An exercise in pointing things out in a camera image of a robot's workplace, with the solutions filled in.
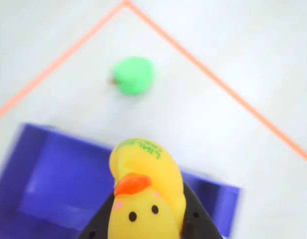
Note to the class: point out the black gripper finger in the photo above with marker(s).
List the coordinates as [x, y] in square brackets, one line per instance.
[197, 221]
[98, 226]

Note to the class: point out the orange tape strip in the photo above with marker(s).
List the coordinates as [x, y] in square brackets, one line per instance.
[56, 63]
[218, 81]

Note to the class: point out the yellow rubber duck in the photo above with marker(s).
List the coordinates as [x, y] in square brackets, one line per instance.
[146, 199]

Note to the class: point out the green toy apple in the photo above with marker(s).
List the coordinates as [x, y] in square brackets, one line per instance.
[133, 74]

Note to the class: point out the blue plastic box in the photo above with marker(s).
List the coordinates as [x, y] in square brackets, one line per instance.
[56, 179]

